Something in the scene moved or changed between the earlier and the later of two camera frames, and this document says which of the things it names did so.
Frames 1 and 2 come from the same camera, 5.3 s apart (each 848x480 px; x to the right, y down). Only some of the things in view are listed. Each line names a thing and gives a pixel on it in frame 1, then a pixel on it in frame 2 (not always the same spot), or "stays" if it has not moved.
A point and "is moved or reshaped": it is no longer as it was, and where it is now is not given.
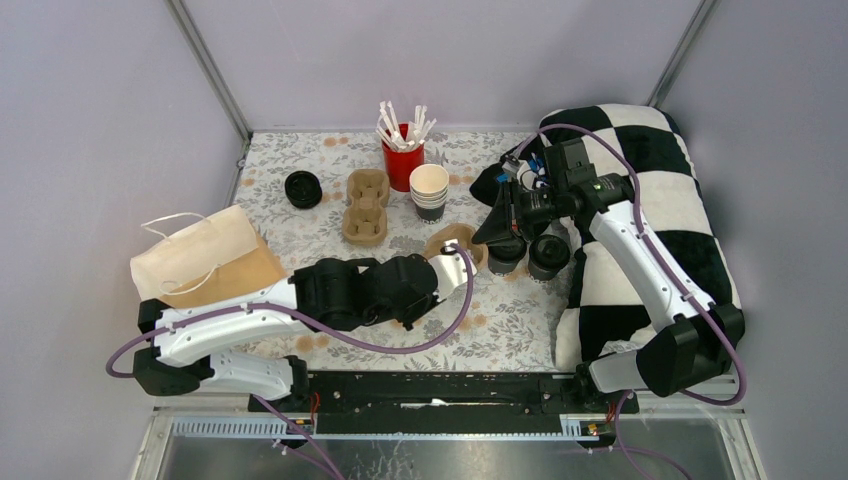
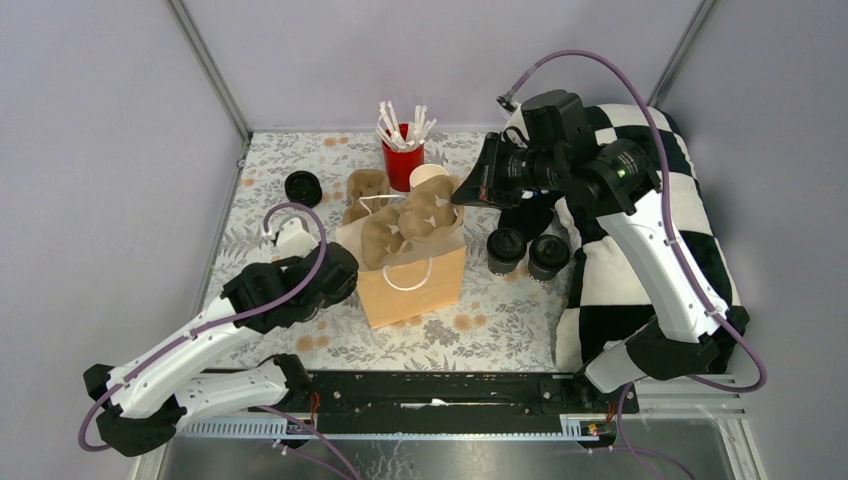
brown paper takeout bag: x=222 y=260 is moved or reshaped
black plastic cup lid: x=549 y=252 stays
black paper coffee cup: x=547 y=255 stays
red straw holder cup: x=400 y=163 stays
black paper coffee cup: x=503 y=256 stays
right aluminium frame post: x=682 y=53 stays
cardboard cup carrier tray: x=465 y=235 -> x=428 y=213
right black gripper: x=499 y=225 -> x=484 y=186
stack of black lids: x=303 y=189 stays
